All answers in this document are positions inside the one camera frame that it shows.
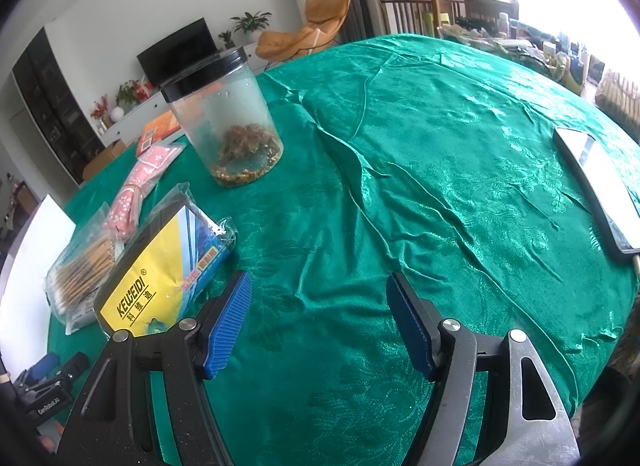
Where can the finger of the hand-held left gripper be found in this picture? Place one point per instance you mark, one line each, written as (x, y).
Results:
(74, 365)
(42, 366)

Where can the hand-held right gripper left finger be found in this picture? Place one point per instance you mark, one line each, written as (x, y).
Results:
(230, 326)

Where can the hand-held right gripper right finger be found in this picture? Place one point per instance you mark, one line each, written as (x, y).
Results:
(410, 331)

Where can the yellow blue Keweidi packet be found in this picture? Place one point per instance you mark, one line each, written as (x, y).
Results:
(145, 276)

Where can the cotton swab packet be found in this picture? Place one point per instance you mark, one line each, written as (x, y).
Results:
(85, 266)

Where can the white cardboard box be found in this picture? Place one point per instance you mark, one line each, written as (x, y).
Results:
(30, 256)

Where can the pink floral cloth bundle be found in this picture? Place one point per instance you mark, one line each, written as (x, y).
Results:
(135, 185)

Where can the green tablecloth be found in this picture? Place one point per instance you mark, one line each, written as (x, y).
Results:
(400, 170)

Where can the orange book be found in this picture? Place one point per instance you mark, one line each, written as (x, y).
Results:
(160, 130)

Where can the brown cardboard carton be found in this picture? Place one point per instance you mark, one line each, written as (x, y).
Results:
(102, 158)

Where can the clear jar black lid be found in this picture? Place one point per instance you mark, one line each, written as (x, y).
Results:
(225, 110)

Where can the round white vase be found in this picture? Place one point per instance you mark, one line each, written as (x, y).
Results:
(116, 114)

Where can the smartphone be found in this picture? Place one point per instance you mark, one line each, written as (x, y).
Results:
(600, 180)

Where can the red gift box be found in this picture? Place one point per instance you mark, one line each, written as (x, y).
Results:
(145, 90)

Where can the red flower arrangement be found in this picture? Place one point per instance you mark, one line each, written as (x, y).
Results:
(101, 110)

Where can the leafy green houseplant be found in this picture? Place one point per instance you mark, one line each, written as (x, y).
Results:
(126, 93)

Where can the dark display cabinet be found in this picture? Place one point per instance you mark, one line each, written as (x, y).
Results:
(55, 105)

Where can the black television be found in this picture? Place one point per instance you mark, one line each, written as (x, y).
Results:
(175, 48)

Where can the small potted plant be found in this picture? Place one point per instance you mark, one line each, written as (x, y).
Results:
(226, 39)

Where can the orange lounge chair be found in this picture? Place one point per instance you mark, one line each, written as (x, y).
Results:
(300, 35)

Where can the large potted plant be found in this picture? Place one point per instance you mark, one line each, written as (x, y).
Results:
(250, 25)

